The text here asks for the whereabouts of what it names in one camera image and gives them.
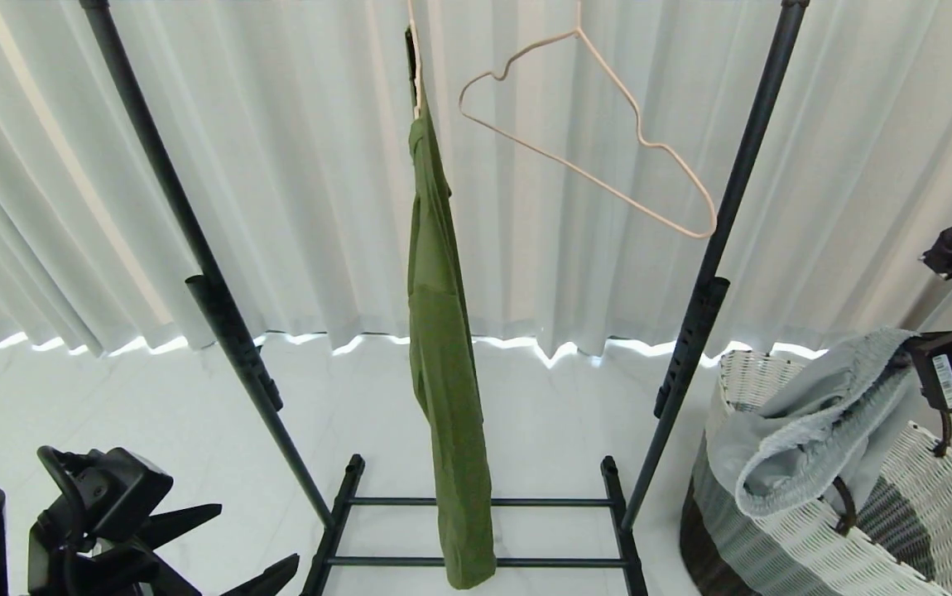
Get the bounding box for pink clothes hanger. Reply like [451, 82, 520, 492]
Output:
[458, 0, 719, 241]
[404, 0, 426, 118]

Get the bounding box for black clothes rack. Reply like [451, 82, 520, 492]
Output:
[79, 0, 810, 596]

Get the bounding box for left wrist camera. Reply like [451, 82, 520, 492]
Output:
[29, 447, 175, 547]

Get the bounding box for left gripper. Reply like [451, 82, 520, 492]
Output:
[27, 503, 301, 596]

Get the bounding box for white curtain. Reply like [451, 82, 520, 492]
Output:
[0, 0, 952, 365]

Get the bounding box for pale grey shorts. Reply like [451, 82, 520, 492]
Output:
[706, 327, 928, 518]

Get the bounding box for white laundry basket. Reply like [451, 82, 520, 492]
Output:
[679, 349, 952, 596]

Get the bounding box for green shirt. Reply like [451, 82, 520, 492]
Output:
[406, 29, 498, 590]

